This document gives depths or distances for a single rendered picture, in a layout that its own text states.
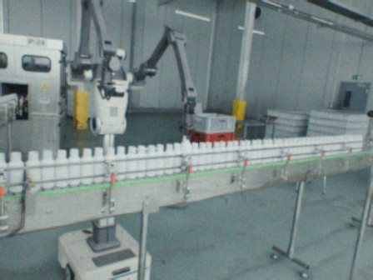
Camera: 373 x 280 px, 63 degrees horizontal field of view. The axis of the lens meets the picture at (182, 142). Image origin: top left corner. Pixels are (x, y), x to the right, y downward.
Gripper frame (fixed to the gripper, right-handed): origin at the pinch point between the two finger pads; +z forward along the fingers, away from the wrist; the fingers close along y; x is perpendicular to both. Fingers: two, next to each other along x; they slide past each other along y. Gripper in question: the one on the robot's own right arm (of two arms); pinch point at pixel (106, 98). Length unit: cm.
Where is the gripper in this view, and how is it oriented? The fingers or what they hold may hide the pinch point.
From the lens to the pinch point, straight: 168.0
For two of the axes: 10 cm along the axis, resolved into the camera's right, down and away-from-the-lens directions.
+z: -0.9, 9.8, 1.8
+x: 8.1, -0.3, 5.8
